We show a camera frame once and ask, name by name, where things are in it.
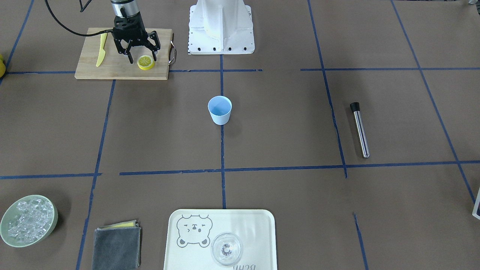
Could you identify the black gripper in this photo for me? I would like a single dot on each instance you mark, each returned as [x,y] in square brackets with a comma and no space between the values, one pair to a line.
[129,33]

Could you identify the cream bear tray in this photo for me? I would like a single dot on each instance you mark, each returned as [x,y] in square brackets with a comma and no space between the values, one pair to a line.
[191,234]

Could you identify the grey folded cloth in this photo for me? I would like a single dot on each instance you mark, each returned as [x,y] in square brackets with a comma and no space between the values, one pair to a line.
[117,246]

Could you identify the yellow plastic knife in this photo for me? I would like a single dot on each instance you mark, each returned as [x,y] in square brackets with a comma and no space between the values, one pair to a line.
[102,52]

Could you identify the light blue paper cup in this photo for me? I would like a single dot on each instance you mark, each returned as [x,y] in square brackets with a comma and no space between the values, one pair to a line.
[220,108]

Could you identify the white rack at edge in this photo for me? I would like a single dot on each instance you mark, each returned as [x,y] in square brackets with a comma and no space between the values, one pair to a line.
[475,210]

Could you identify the whole yellow lemon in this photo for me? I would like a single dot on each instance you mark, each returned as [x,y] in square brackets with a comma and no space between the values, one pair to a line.
[2,66]

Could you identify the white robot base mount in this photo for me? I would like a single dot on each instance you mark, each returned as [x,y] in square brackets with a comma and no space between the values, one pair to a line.
[220,27]

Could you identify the bamboo cutting board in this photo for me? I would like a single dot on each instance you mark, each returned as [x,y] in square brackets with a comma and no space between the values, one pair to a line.
[117,66]

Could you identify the yellow lemon slice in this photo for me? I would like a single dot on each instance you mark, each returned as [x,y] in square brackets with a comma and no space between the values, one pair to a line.
[145,62]

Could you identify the green bowl of ice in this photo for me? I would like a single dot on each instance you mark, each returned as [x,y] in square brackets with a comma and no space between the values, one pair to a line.
[28,221]

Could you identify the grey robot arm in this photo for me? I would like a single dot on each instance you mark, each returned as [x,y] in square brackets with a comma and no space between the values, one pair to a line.
[125,8]

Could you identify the steel muddler black tip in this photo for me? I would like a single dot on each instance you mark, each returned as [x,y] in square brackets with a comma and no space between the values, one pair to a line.
[355,108]

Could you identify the clear wine glass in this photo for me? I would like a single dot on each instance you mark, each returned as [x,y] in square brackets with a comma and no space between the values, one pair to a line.
[227,249]

